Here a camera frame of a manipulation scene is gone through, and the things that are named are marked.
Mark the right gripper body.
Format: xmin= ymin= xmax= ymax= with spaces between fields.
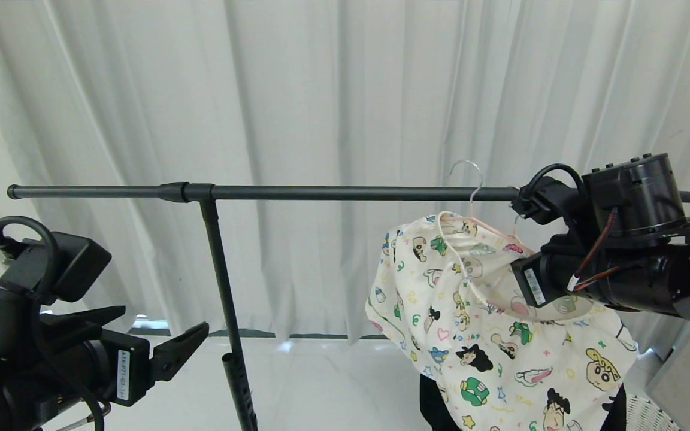
xmin=510 ymin=235 xmax=612 ymax=309

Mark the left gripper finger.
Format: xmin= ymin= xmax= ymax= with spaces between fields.
xmin=40 ymin=305 xmax=127 ymax=331
xmin=150 ymin=321 xmax=210 ymax=384

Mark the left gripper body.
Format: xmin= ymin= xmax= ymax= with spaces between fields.
xmin=34 ymin=326 xmax=153 ymax=409

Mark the cream printed garment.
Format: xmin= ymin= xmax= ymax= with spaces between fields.
xmin=365 ymin=211 xmax=639 ymax=431

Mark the pink clothes hanger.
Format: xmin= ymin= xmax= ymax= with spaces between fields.
xmin=438 ymin=160 xmax=525 ymax=252

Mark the black t-shirt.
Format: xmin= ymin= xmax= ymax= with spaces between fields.
xmin=419 ymin=374 xmax=627 ymax=431

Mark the white laundry basket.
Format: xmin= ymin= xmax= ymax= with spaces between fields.
xmin=625 ymin=395 xmax=681 ymax=431

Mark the black clothes rack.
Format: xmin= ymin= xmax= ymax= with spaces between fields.
xmin=7 ymin=182 xmax=690 ymax=431

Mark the white curtain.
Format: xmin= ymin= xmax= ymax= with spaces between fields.
xmin=0 ymin=0 xmax=690 ymax=360

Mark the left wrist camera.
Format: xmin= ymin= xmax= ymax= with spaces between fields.
xmin=0 ymin=232 xmax=113 ymax=303

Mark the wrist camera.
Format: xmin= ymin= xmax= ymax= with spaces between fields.
xmin=510 ymin=177 xmax=586 ymax=226
xmin=0 ymin=232 xmax=113 ymax=303

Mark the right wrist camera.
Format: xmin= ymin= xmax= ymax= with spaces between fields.
xmin=510 ymin=177 xmax=586 ymax=226

